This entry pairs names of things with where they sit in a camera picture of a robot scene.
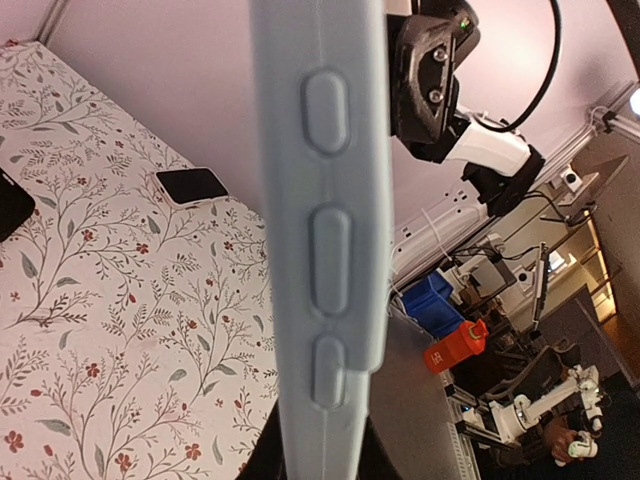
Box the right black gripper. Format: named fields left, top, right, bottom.
left=386, top=12, right=463, bottom=163

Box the phone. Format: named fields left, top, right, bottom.
left=250, top=1, right=394, bottom=479

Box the black smartphone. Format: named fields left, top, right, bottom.
left=151, top=168, right=229, bottom=209

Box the black phone case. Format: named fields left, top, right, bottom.
left=0, top=170, right=36, bottom=242

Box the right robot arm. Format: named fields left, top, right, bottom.
left=386, top=1, right=545, bottom=217

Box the blue storage bin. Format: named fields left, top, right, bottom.
left=402, top=271, right=464, bottom=339

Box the orange plastic container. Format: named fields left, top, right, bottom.
left=423, top=320, right=489, bottom=375

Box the floral patterned table mat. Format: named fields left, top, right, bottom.
left=1, top=43, right=278, bottom=479

